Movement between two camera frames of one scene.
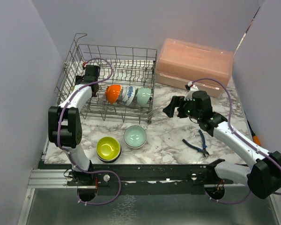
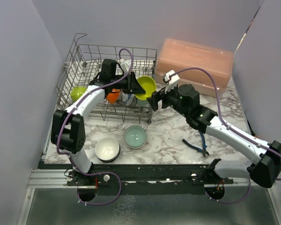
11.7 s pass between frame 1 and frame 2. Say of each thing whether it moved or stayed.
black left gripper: moved
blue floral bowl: stayed
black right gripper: moved
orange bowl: stayed
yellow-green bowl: moved
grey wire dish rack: stayed
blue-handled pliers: stayed
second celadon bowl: stayed
